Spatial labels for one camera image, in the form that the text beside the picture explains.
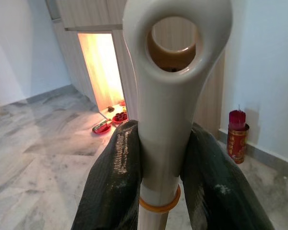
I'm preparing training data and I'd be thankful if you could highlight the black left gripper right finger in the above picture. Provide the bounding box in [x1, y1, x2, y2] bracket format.
[167, 122, 276, 230]

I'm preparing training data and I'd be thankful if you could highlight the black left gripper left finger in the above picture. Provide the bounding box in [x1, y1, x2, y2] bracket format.
[71, 119, 143, 230]

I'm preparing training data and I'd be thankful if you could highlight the broom with white loop handle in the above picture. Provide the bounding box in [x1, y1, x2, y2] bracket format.
[122, 0, 233, 230]

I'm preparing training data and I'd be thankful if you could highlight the red gold incense tin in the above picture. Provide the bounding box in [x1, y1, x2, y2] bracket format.
[227, 123, 250, 165]

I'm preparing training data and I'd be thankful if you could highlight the red plastic tray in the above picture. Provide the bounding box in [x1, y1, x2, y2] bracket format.
[92, 121, 112, 134]

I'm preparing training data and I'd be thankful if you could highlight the green gold packet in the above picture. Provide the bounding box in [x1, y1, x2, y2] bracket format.
[93, 119, 112, 132]

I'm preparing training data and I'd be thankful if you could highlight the red plate with small cups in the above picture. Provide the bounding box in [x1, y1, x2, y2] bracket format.
[112, 111, 128, 124]

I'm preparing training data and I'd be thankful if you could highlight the red incense stick bundle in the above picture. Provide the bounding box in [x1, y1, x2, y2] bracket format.
[228, 104, 247, 131]

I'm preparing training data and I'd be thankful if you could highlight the light wood altar cabinet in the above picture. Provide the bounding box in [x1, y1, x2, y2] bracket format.
[47, 0, 226, 142]

